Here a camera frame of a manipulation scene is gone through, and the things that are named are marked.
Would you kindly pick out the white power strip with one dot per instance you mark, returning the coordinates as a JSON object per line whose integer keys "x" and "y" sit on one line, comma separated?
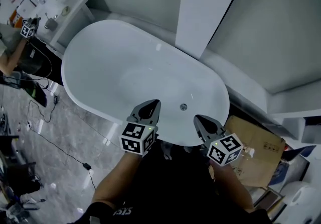
{"x": 29, "y": 124}

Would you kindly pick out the grey cup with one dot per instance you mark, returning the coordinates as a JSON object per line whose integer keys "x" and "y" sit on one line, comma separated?
{"x": 51, "y": 24}

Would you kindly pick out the white paper roll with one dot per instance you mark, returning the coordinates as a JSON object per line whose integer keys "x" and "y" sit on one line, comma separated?
{"x": 299, "y": 195}

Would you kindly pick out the person's left forearm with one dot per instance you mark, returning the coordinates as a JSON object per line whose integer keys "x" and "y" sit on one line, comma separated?
{"x": 113, "y": 182}

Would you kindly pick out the person's right forearm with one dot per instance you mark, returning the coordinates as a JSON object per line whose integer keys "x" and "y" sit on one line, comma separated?
{"x": 230, "y": 185}

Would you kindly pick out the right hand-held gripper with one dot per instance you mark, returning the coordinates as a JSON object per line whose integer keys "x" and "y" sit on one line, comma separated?
{"x": 223, "y": 150}

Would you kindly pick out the black power adapter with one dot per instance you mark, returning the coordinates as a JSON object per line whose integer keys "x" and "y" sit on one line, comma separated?
{"x": 87, "y": 166}
{"x": 55, "y": 98}

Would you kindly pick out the plain brown cardboard box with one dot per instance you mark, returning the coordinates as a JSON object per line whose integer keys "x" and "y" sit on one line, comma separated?
{"x": 260, "y": 147}

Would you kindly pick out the person's black clothing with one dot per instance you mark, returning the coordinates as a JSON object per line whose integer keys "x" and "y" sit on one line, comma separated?
{"x": 175, "y": 187}

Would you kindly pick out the white bathtub with dark shell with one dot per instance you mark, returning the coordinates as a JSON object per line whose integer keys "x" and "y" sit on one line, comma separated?
{"x": 130, "y": 67}

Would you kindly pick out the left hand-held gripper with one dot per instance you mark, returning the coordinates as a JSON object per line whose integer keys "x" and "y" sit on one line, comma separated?
{"x": 133, "y": 140}

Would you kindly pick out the orange bag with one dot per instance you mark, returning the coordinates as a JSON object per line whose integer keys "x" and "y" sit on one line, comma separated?
{"x": 16, "y": 18}

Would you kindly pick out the white vanity cabinet with sink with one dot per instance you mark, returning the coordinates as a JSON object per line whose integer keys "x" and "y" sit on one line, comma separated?
{"x": 72, "y": 4}

